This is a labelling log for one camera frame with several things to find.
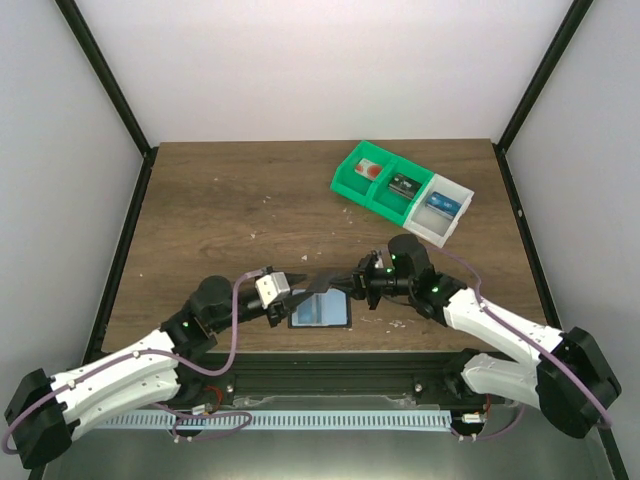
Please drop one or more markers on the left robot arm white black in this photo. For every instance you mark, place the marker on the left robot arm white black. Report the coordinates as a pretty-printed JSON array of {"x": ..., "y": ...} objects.
[{"x": 47, "y": 413}]

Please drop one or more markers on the left black frame post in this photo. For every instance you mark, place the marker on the left black frame post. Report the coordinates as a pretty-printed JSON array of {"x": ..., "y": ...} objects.
[{"x": 93, "y": 53}]

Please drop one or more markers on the black aluminium front rail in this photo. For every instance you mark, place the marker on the black aluminium front rail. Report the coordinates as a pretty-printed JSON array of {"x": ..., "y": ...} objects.
[{"x": 426, "y": 378}]

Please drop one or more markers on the blue vip card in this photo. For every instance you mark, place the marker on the blue vip card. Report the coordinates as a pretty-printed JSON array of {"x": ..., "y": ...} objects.
[{"x": 310, "y": 313}]

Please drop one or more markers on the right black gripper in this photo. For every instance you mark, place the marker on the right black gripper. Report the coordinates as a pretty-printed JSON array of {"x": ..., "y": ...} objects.
[{"x": 364, "y": 282}]

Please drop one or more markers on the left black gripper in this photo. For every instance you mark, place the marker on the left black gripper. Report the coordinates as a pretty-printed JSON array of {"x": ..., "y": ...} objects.
[{"x": 276, "y": 312}]

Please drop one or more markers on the light blue slotted cable duct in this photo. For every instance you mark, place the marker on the light blue slotted cable duct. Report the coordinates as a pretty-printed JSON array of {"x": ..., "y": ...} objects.
[{"x": 267, "y": 420}]

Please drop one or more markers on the black card holder wallet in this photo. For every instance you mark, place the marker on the black card holder wallet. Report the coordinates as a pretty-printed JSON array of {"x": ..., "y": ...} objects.
[{"x": 331, "y": 309}]

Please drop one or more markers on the black frame post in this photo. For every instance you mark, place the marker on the black frame post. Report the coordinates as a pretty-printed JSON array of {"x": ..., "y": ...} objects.
[
  {"x": 562, "y": 38},
  {"x": 93, "y": 53}
]

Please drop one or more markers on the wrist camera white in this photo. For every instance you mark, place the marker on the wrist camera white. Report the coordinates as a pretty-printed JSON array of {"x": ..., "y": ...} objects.
[
  {"x": 379, "y": 257},
  {"x": 272, "y": 287}
]

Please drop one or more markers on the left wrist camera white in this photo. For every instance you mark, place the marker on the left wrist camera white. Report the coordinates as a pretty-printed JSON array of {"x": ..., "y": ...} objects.
[{"x": 272, "y": 287}]

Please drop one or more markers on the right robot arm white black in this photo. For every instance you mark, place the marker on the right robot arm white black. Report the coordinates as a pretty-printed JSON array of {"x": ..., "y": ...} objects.
[{"x": 563, "y": 374}]

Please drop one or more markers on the green bin middle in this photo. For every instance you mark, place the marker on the green bin middle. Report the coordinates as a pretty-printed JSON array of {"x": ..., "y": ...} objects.
[{"x": 392, "y": 206}]

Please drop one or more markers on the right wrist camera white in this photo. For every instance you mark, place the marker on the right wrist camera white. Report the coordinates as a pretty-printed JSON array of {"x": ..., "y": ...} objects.
[{"x": 379, "y": 257}]

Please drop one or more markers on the white bin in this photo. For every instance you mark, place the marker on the white bin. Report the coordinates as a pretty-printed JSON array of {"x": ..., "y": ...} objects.
[{"x": 429, "y": 225}]

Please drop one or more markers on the red white card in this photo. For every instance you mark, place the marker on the red white card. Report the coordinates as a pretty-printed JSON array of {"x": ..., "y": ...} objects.
[{"x": 368, "y": 169}]

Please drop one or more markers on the right black frame post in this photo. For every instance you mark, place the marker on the right black frame post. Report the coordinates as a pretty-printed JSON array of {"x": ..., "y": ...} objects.
[{"x": 562, "y": 38}]

